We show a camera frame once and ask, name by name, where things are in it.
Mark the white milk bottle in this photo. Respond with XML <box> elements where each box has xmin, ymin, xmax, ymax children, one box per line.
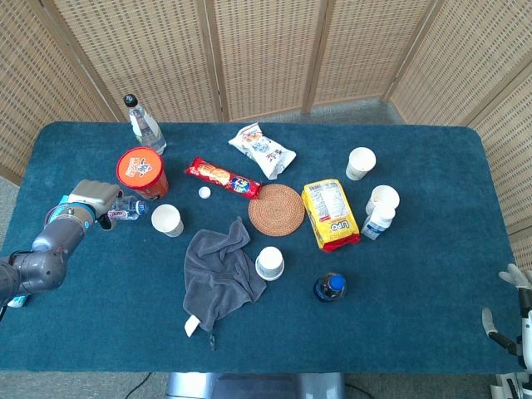
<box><xmin>360</xmin><ymin>204</ymin><xmax>397</xmax><ymax>241</ymax></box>

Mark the red cracker pack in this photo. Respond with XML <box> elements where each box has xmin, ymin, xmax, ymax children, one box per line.
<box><xmin>184</xmin><ymin>156</ymin><xmax>264</xmax><ymax>200</ymax></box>

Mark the white snack bag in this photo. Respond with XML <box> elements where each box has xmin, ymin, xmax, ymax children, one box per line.
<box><xmin>228</xmin><ymin>121</ymin><xmax>298</xmax><ymax>180</ymax></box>

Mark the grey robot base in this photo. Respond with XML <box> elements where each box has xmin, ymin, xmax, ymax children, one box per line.
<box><xmin>165</xmin><ymin>372</ymin><xmax>346</xmax><ymax>399</ymax></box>

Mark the white paper cup blue print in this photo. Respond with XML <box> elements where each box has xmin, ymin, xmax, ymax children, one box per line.
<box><xmin>150</xmin><ymin>204</ymin><xmax>185</xmax><ymax>239</ymax></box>

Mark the yellow Lipo biscuit bag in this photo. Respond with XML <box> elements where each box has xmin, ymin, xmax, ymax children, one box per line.
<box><xmin>301</xmin><ymin>178</ymin><xmax>361</xmax><ymax>253</ymax></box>

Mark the round woven rattan coaster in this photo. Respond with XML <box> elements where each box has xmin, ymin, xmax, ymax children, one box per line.
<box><xmin>248</xmin><ymin>183</ymin><xmax>306</xmax><ymax>238</ymax></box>

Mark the stack of inverted paper cups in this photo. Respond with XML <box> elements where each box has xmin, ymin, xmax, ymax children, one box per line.
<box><xmin>254</xmin><ymin>245</ymin><xmax>286</xmax><ymax>282</ymax></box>

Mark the paper cup green flower print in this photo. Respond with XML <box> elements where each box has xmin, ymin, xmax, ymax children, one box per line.
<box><xmin>345</xmin><ymin>146</ymin><xmax>377</xmax><ymax>182</ymax></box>

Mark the plain white paper cup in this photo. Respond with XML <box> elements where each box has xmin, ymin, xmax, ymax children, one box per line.
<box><xmin>365</xmin><ymin>185</ymin><xmax>401</xmax><ymax>215</ymax></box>

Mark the wicker folding screen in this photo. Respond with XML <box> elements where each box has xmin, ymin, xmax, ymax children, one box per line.
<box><xmin>0</xmin><ymin>0</ymin><xmax>532</xmax><ymax>275</ymax></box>

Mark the teal tablecloth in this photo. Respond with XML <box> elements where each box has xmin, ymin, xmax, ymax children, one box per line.
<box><xmin>0</xmin><ymin>121</ymin><xmax>525</xmax><ymax>373</ymax></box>

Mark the small clear plastic bottle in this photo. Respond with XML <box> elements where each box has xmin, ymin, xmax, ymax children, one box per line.
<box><xmin>107</xmin><ymin>195</ymin><xmax>150</xmax><ymax>222</ymax></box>

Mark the Pepsi cola bottle blue cap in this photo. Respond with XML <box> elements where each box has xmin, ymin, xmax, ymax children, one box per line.
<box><xmin>313</xmin><ymin>272</ymin><xmax>347</xmax><ymax>303</ymax></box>

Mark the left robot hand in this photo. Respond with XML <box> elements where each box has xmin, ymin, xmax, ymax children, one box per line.
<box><xmin>67</xmin><ymin>179</ymin><xmax>125</xmax><ymax>232</ymax></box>

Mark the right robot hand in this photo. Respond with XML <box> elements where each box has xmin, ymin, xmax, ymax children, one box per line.
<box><xmin>480</xmin><ymin>263</ymin><xmax>532</xmax><ymax>372</ymax></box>

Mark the orange instant noodle tub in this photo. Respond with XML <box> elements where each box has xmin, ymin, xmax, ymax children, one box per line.
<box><xmin>116</xmin><ymin>146</ymin><xmax>170</xmax><ymax>202</ymax></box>

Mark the tall clear bottle black cap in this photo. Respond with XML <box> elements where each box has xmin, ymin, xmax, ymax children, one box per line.
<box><xmin>122</xmin><ymin>93</ymin><xmax>168</xmax><ymax>155</ymax></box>

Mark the grey microfibre towel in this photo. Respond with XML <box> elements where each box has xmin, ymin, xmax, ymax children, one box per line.
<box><xmin>182</xmin><ymin>215</ymin><xmax>268</xmax><ymax>350</ymax></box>

